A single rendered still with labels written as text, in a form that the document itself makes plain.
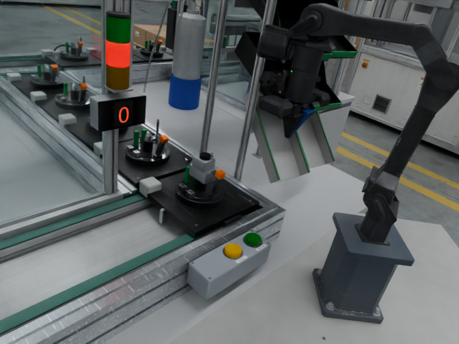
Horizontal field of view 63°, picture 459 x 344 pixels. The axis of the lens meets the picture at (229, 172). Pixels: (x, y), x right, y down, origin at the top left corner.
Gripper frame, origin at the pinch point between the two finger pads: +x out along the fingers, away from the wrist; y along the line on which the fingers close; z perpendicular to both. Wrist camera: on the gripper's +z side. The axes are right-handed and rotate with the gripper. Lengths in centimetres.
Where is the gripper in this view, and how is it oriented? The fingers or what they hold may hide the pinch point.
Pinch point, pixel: (291, 123)
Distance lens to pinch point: 85.3
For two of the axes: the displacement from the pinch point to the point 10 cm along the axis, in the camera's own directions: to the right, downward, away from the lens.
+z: -7.0, -4.4, 5.6
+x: -1.6, 8.6, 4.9
